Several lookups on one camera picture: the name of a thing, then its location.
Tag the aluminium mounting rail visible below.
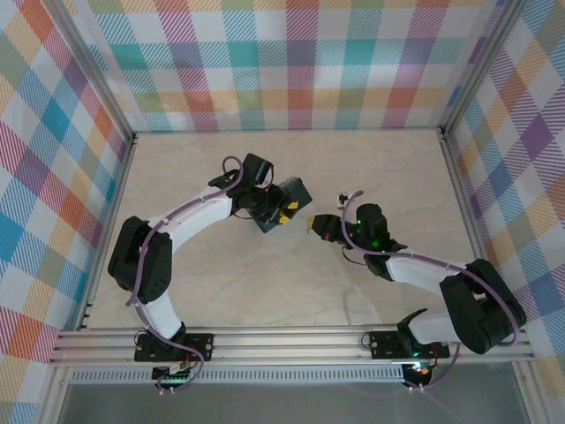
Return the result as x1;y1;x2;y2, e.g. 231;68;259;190
48;324;535;367

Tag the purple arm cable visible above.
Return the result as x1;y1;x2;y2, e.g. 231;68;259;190
124;155;246;394
341;189;520;392

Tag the controller circuit board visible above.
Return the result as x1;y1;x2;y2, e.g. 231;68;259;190
151;361;196;383
403;361;433;380

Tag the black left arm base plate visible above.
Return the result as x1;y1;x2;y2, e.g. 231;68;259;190
133;332;215;363

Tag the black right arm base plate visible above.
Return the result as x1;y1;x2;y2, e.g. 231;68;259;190
367;329;452;360

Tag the aluminium side rail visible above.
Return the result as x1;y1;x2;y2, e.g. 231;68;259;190
439;127;508;327
76;132;139;332

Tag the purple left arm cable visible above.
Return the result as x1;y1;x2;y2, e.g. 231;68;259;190
124;155;246;394

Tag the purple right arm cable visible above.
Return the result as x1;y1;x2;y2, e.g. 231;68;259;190
341;189;520;392

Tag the right controller circuit board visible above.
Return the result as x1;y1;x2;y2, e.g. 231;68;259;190
403;361;433;380

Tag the aluminium frame post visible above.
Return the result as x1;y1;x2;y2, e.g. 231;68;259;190
42;0;139;143
438;0;531;134

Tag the starry night print box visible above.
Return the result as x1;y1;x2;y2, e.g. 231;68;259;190
253;176;315;236

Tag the left controller circuit board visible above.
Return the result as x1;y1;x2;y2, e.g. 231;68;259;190
151;361;196;383

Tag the grey slotted cable duct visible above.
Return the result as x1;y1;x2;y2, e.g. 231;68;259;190
69;364;406;385

